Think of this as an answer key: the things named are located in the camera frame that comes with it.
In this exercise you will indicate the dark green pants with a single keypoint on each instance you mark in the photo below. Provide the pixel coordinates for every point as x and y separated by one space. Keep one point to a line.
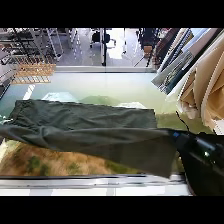
83 130

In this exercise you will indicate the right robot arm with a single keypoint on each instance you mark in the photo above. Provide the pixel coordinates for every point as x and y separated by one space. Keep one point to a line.
203 166

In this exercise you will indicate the heap of clothes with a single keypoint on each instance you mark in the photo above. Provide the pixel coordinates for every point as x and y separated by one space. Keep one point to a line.
176 66

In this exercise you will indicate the brown clothes hanger stack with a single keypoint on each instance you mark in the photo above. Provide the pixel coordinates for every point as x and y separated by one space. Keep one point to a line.
33 71

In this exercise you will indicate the beige garment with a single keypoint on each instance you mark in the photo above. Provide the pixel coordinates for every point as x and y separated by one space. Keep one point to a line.
210 86

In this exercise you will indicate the silver frame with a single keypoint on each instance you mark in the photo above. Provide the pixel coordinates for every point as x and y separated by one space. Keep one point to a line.
83 182

